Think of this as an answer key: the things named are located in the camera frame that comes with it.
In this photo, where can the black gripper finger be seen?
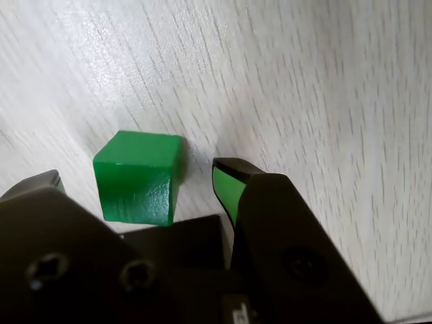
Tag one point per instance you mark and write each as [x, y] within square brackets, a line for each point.
[50, 236]
[280, 219]

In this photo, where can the green wooden cube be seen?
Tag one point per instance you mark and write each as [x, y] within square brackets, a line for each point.
[135, 182]

